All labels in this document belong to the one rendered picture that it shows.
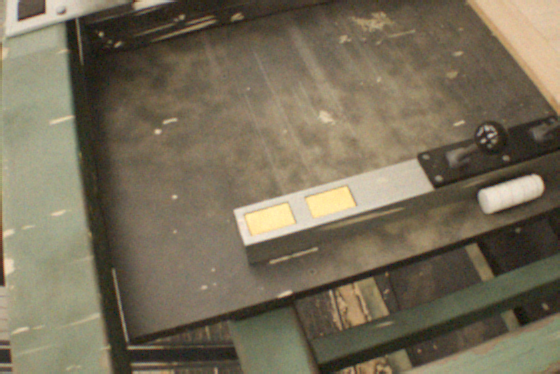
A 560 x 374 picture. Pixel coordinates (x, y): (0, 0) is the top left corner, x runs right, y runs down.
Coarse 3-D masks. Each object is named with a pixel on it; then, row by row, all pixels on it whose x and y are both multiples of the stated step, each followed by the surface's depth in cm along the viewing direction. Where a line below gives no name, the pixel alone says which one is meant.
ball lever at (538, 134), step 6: (558, 120) 70; (540, 126) 75; (546, 126) 75; (552, 126) 71; (558, 126) 70; (528, 132) 76; (534, 132) 75; (540, 132) 74; (546, 132) 73; (552, 132) 72; (534, 138) 75; (540, 138) 74; (546, 138) 75
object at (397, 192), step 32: (416, 160) 76; (544, 160) 76; (320, 192) 74; (352, 192) 73; (384, 192) 73; (416, 192) 73; (448, 192) 74; (320, 224) 71; (352, 224) 73; (384, 224) 75; (256, 256) 72
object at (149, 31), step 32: (64, 0) 89; (96, 0) 89; (128, 0) 88; (160, 0) 93; (192, 0) 94; (224, 0) 96; (256, 0) 98; (288, 0) 99; (320, 0) 101; (96, 32) 93; (128, 32) 95; (160, 32) 97; (192, 32) 99
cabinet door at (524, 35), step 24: (480, 0) 98; (504, 0) 98; (528, 0) 98; (552, 0) 98; (504, 24) 94; (528, 24) 94; (552, 24) 94; (528, 48) 90; (552, 48) 90; (528, 72) 89; (552, 72) 87; (552, 96) 84
